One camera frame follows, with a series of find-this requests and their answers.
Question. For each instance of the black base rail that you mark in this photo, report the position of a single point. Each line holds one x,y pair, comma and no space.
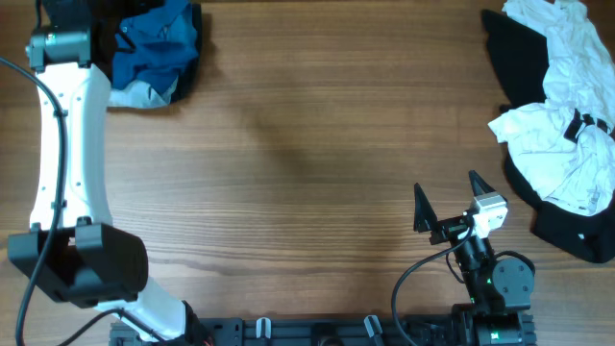
317,331

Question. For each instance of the white crumpled garment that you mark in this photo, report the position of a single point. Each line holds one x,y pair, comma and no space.
563,145

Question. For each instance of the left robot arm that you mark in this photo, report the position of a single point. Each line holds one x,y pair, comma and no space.
72,252

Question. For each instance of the black folded garment under jeans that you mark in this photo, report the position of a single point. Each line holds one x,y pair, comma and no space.
157,54

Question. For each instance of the black garment on right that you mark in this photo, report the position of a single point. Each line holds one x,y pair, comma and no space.
520,61

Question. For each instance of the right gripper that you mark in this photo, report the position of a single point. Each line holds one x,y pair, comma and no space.
424,221

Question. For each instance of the light blue folded jeans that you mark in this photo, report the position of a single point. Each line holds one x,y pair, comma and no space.
141,95

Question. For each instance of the dark blue polo shirt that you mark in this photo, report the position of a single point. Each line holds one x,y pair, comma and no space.
155,47

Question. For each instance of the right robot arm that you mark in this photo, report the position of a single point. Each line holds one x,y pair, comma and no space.
499,284

